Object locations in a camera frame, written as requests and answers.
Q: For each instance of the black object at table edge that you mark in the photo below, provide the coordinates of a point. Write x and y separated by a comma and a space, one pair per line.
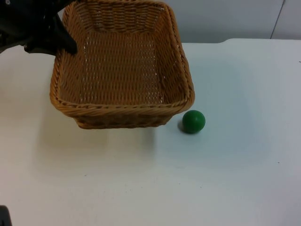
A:
4, 216

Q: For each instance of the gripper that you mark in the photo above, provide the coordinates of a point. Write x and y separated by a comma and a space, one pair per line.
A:
41, 26

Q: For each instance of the green ball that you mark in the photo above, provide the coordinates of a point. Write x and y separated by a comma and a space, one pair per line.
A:
194, 121

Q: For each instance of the pale brown wicker basket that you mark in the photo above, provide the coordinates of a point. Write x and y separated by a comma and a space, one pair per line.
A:
122, 70

